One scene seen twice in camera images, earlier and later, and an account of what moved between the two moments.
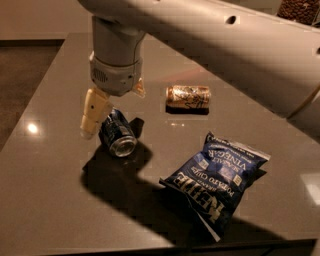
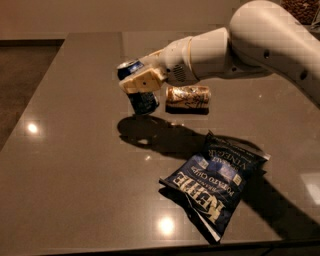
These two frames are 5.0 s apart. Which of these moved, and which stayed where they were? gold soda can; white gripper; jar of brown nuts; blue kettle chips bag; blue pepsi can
Moved: blue pepsi can; white gripper
Stayed: gold soda can; jar of brown nuts; blue kettle chips bag
